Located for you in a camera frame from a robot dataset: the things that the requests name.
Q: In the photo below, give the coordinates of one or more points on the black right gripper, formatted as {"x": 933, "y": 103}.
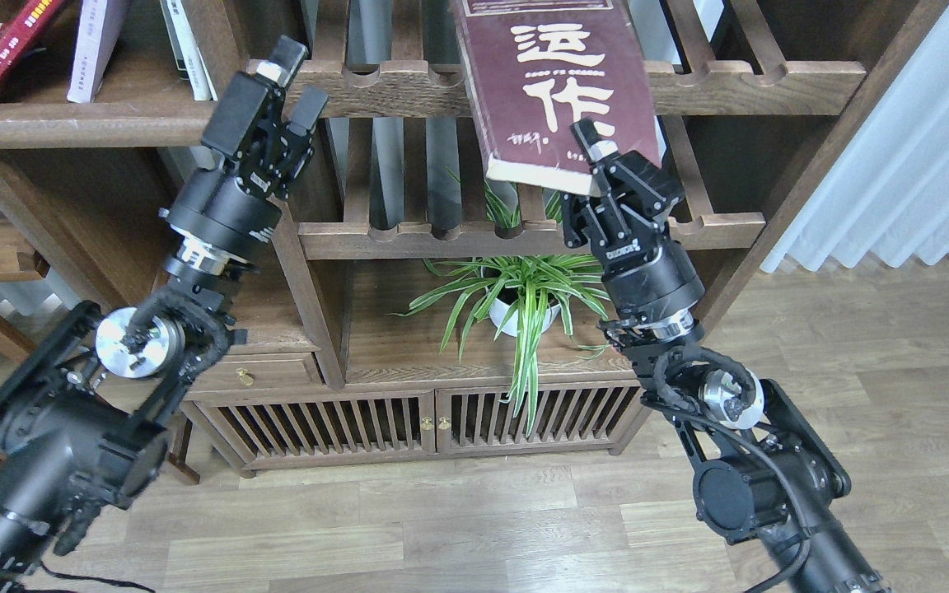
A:
{"x": 648, "y": 276}

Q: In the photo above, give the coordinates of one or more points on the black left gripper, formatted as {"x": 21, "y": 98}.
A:
{"x": 225, "y": 216}

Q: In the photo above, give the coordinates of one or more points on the dark red thick book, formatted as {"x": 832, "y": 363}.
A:
{"x": 533, "y": 68}

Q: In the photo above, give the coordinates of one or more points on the white lavender paperback book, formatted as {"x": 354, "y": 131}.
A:
{"x": 99, "y": 28}

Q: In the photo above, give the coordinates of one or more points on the red paperback book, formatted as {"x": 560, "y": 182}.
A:
{"x": 19, "y": 35}

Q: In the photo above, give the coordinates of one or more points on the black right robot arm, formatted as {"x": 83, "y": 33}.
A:
{"x": 760, "y": 470}

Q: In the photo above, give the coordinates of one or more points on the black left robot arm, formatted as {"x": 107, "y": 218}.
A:
{"x": 84, "y": 419}

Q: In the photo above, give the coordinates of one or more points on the white upright books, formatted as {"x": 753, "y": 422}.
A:
{"x": 188, "y": 58}

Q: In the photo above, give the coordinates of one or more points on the green spider plant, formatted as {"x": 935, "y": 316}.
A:
{"x": 532, "y": 283}

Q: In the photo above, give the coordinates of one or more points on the white plant pot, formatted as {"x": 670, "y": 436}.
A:
{"x": 510, "y": 324}

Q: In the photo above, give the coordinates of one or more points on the brass drawer knob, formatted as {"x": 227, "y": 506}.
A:
{"x": 244, "y": 377}

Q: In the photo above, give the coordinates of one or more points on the white pleated curtain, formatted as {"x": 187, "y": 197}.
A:
{"x": 888, "y": 195}

